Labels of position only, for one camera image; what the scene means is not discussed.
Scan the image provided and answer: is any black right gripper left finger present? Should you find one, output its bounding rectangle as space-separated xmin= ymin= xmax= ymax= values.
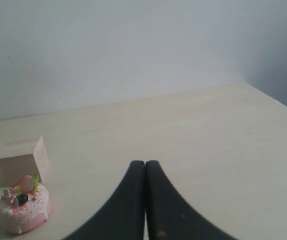
xmin=65 ymin=160 xmax=145 ymax=240

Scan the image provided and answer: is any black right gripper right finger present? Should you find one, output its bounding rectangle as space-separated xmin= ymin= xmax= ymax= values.
xmin=144 ymin=160 xmax=234 ymax=240

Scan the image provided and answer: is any pink toy cake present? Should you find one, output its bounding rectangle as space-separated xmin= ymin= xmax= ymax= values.
xmin=0 ymin=174 xmax=52 ymax=235

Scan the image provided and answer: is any light wooden cube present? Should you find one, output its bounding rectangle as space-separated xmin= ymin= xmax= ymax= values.
xmin=0 ymin=136 xmax=49 ymax=187

